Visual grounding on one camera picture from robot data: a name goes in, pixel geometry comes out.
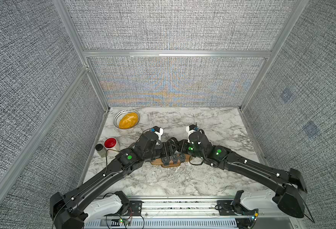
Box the white vented cable duct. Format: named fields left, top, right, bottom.
left=85, top=217, right=238, bottom=229

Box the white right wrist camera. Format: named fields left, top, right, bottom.
left=186, top=124, right=199, bottom=142

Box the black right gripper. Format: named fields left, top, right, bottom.
left=175, top=139, right=208, bottom=163

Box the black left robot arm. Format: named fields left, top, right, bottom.
left=50, top=131, right=179, bottom=229

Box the aluminium front rail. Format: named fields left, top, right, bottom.
left=128, top=196, right=289, bottom=218

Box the left white arm base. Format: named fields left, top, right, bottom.
left=84, top=191, right=130, bottom=224

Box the orange food in bowl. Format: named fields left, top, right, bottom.
left=118, top=113, right=139, bottom=129

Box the black slim watch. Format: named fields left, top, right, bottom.
left=171, top=154, right=179, bottom=165
left=178, top=154, right=186, bottom=163

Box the white mug red inside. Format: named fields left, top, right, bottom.
left=103, top=137, right=120, bottom=152

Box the small jar black lid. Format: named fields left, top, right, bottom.
left=95, top=144, right=107, bottom=158

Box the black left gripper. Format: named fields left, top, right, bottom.
left=143, top=140, right=179, bottom=162

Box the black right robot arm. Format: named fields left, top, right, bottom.
left=177, top=131, right=308, bottom=218

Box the right white arm base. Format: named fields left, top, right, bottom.
left=235, top=189, right=286, bottom=217

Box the wooden watch stand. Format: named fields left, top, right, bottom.
left=150, top=155, right=191, bottom=168

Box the white patterned bowl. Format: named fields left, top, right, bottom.
left=113, top=109, right=140, bottom=129

